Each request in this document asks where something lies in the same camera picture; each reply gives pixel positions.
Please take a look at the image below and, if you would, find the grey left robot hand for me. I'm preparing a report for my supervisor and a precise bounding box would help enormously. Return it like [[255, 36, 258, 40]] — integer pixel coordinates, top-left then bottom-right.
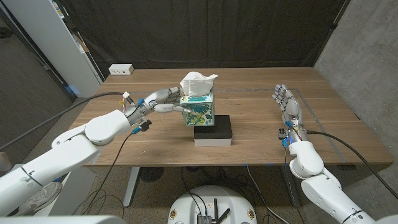
[[126, 86, 193, 126]]

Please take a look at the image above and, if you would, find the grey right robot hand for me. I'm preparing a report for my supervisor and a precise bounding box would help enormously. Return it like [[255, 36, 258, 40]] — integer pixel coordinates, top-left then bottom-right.
[[272, 83, 308, 143]]

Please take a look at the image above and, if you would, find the teal floral tissue box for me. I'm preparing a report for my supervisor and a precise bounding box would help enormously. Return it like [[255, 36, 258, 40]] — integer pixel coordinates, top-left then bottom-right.
[[179, 92, 216, 127]]

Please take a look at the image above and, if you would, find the white tissue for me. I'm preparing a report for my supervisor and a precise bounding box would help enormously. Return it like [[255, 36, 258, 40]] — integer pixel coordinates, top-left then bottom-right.
[[179, 71, 219, 97]]

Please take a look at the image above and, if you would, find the black box with white base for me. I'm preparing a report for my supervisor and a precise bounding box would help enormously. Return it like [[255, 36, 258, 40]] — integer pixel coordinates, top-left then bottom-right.
[[193, 114, 233, 147]]

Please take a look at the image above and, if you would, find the white power strip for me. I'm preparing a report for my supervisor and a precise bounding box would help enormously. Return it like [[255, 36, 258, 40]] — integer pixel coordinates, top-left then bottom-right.
[[108, 63, 135, 76]]

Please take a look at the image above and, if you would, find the black round fan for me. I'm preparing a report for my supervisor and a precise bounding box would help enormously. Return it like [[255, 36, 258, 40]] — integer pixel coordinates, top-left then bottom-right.
[[139, 166, 165, 183]]

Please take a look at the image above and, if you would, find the backdrop stand pole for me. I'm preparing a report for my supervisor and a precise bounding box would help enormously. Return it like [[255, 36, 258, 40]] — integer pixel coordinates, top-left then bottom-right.
[[313, 0, 351, 67], [60, 0, 106, 83]]

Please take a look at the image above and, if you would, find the white table leg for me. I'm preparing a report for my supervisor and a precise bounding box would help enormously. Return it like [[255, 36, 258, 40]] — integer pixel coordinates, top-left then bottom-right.
[[123, 166, 141, 208]]

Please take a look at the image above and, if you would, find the grey table leg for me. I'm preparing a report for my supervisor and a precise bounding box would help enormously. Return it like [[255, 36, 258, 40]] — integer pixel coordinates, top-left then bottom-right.
[[279, 165, 302, 208]]

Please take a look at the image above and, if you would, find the black backdrop curtain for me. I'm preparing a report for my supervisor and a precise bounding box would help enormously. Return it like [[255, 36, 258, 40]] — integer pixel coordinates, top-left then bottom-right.
[[60, 0, 351, 78]]

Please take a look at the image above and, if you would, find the white platform with blue pads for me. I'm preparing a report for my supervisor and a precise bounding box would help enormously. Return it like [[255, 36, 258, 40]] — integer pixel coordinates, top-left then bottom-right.
[[32, 167, 96, 217]]

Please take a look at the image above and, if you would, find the white robot torso base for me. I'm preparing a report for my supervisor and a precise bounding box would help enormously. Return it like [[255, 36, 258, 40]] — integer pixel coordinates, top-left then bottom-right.
[[167, 185, 258, 224]]

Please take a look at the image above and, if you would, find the white cabinet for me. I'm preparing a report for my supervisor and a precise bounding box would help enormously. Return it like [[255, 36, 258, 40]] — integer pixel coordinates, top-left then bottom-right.
[[1, 0, 103, 98]]

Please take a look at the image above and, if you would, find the white sneaker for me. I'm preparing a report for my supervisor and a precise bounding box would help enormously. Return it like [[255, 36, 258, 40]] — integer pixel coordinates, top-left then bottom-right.
[[9, 181, 63, 217]]

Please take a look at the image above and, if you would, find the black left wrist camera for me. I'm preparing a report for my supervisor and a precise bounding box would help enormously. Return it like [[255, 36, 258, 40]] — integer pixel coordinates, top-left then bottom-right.
[[139, 119, 153, 132]]

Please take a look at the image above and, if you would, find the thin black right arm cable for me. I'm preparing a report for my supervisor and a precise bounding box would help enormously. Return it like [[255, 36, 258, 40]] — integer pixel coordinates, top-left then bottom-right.
[[283, 146, 307, 224]]

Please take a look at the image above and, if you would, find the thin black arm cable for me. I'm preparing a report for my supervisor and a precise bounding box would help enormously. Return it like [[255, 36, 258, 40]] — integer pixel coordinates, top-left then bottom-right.
[[76, 130, 137, 217], [283, 146, 307, 224]]

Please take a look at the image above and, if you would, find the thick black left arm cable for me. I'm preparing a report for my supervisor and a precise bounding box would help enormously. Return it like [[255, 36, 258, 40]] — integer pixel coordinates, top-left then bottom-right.
[[0, 91, 134, 152]]

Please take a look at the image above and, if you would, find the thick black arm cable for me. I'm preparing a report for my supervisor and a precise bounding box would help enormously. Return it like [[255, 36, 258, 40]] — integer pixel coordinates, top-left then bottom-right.
[[0, 91, 134, 152], [306, 129, 398, 200]]

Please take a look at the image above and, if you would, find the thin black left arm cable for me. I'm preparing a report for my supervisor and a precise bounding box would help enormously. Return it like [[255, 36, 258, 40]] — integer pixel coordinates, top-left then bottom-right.
[[76, 130, 137, 217]]

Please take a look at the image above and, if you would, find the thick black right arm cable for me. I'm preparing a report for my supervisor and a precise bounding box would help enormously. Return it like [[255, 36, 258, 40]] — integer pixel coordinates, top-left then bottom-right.
[[306, 129, 398, 200]]

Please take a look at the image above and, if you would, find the white floor cable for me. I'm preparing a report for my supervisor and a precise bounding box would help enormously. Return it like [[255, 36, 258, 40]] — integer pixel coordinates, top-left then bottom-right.
[[246, 165, 290, 224]]

